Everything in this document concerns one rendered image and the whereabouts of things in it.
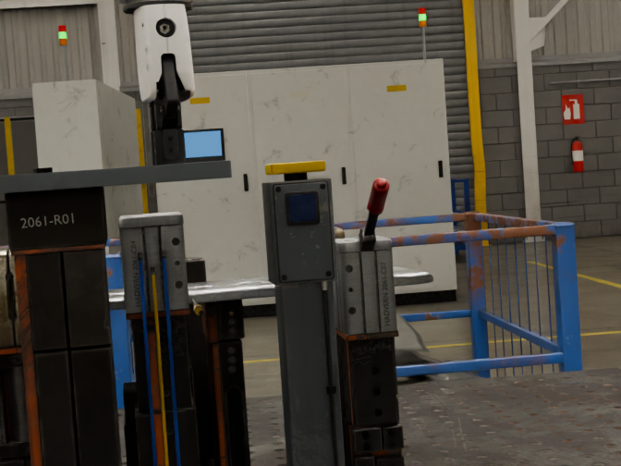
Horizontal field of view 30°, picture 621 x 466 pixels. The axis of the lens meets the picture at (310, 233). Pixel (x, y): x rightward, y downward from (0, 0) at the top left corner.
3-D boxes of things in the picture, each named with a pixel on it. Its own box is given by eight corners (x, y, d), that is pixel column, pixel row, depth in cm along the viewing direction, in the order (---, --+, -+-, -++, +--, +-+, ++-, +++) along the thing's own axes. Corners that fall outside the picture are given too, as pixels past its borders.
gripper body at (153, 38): (199, -12, 122) (206, 95, 122) (184, 4, 131) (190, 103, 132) (127, -10, 120) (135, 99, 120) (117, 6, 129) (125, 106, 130)
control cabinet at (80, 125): (96, 300, 1169) (78, 56, 1156) (150, 297, 1170) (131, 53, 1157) (48, 334, 929) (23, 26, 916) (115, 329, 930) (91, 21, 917)
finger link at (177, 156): (185, 102, 123) (189, 165, 123) (180, 104, 126) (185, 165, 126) (154, 104, 122) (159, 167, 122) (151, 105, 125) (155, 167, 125)
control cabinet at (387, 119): (166, 324, 934) (143, 18, 921) (168, 317, 987) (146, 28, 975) (458, 301, 954) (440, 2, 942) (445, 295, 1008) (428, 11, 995)
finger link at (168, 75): (179, 79, 118) (177, 122, 122) (167, 37, 124) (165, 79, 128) (168, 79, 118) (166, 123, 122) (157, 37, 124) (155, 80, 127)
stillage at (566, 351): (293, 465, 457) (276, 225, 452) (492, 447, 464) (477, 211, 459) (326, 567, 337) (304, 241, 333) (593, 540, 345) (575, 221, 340)
